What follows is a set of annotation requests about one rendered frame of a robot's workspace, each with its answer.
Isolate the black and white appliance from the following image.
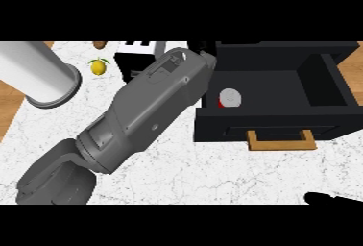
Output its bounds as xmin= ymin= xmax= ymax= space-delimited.
xmin=114 ymin=40 xmax=167 ymax=85

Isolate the black drawer front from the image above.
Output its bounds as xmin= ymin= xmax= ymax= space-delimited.
xmin=194 ymin=106 xmax=363 ymax=144

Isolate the red can with pale end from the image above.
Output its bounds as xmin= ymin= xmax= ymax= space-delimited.
xmin=217 ymin=87 xmax=243 ymax=110

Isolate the black open drawer box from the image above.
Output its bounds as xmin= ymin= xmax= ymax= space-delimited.
xmin=201 ymin=40 xmax=361 ymax=111

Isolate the wooden drawer handle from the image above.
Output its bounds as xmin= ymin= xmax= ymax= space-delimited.
xmin=245 ymin=128 xmax=319 ymax=152

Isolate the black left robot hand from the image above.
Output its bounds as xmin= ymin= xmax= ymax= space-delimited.
xmin=186 ymin=40 xmax=220 ymax=60

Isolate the white cylinder with grey rim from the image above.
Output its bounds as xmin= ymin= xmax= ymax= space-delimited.
xmin=0 ymin=41 xmax=85 ymax=110

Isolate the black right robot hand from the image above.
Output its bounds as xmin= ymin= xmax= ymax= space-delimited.
xmin=303 ymin=191 xmax=363 ymax=206

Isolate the yellow lemon with green leaves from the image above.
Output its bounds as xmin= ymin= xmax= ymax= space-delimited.
xmin=88 ymin=57 xmax=113 ymax=77

